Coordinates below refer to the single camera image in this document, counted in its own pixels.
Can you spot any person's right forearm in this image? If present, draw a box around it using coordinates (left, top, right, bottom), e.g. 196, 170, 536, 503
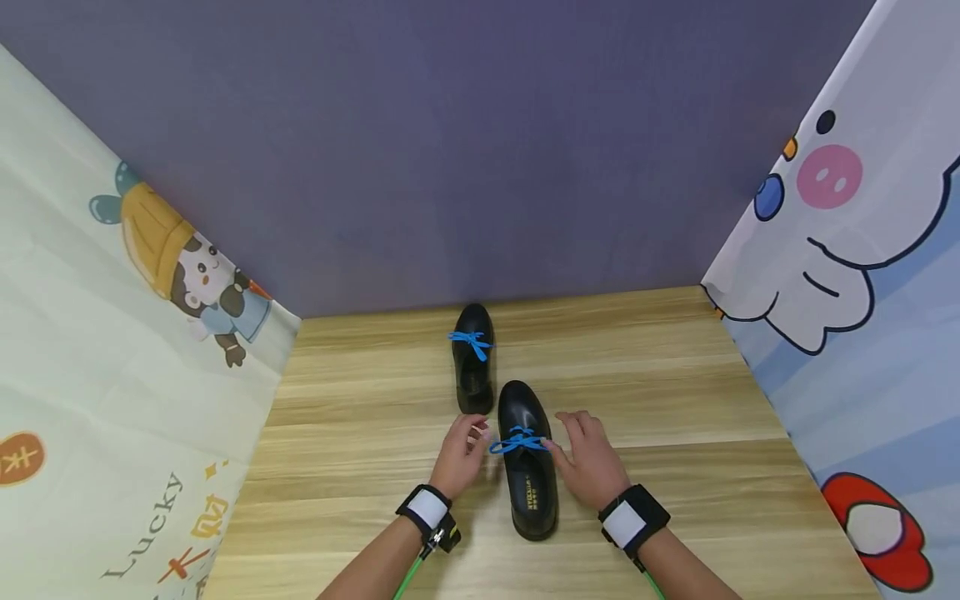
637, 527, 745, 600

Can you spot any person's left forearm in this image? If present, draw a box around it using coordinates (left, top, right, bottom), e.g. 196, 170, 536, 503
316, 517, 426, 600

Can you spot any black wrist band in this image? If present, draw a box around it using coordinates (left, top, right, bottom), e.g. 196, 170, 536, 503
597, 483, 673, 600
391, 483, 463, 600

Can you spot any black leather shoe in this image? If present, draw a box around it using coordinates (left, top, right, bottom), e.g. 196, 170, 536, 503
497, 380, 561, 543
450, 302, 497, 416

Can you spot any person's left hand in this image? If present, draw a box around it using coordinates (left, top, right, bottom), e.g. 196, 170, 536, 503
427, 413, 494, 502

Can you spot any blue shoelace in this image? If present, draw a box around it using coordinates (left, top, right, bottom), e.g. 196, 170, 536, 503
488, 426, 553, 456
448, 330, 495, 363

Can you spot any person's right hand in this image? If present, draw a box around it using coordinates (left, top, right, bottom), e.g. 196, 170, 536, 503
541, 410, 633, 511

